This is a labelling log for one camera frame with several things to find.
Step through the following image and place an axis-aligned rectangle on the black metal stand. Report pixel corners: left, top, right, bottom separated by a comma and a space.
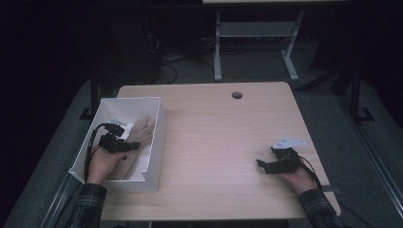
79, 70, 103, 121
331, 66, 376, 123

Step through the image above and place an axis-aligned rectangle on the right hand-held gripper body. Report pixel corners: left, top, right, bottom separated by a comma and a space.
267, 137, 306, 175

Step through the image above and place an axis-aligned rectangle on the person's right hand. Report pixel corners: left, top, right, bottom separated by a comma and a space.
278, 159, 317, 195

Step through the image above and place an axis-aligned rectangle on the grey table bracket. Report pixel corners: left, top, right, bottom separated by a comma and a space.
322, 185, 342, 195

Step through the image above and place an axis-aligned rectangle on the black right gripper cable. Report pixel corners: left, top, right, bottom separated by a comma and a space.
297, 154, 365, 222

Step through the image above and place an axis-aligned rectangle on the grey metal table frame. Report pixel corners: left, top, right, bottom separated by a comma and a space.
213, 9, 305, 83

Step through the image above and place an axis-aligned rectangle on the aluminium rail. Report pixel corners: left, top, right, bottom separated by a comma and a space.
336, 93, 403, 219
39, 173, 84, 228

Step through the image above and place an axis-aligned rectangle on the bundle of floor cables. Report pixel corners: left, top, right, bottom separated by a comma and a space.
144, 34, 217, 85

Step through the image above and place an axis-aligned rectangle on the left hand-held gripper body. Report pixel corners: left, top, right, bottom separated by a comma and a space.
98, 118, 128, 154

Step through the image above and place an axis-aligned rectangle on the white box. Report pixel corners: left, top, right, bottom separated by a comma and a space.
68, 96, 168, 193

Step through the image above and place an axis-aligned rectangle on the person's left hand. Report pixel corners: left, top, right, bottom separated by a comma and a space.
86, 145, 129, 185

